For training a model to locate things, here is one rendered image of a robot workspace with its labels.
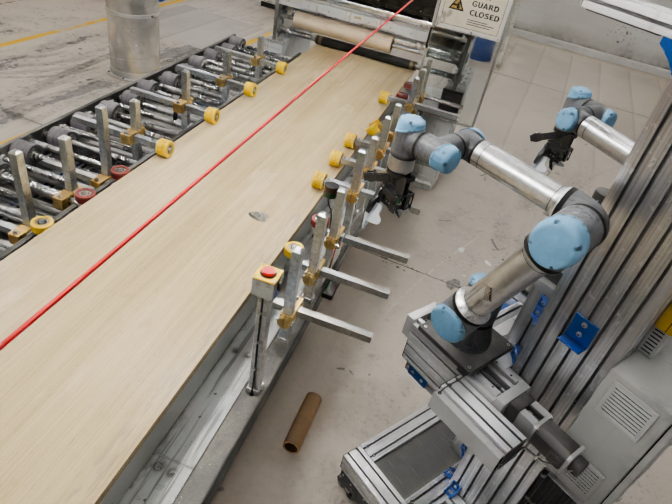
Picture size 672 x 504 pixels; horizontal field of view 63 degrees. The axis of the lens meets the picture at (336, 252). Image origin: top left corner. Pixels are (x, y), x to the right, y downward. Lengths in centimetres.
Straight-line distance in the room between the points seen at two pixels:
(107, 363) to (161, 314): 24
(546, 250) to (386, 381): 182
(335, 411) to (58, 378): 146
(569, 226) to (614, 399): 59
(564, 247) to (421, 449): 145
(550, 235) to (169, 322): 119
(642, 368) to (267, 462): 159
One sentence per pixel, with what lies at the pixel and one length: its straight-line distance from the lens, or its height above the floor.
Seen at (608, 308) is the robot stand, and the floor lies 135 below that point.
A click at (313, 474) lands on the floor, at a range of 259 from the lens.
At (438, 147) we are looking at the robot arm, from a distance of 144.
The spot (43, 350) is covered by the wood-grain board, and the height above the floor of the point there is 90.
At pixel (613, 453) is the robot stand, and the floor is 100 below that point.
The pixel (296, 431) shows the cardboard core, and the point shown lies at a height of 8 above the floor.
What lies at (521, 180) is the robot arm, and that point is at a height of 162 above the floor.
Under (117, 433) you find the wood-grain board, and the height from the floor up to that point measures 90.
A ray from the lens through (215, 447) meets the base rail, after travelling 180.
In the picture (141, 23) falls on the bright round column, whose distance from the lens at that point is 583.
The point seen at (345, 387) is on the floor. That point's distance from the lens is 289.
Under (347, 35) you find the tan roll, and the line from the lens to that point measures 447.
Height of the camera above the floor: 222
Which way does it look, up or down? 37 degrees down
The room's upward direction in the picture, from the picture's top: 12 degrees clockwise
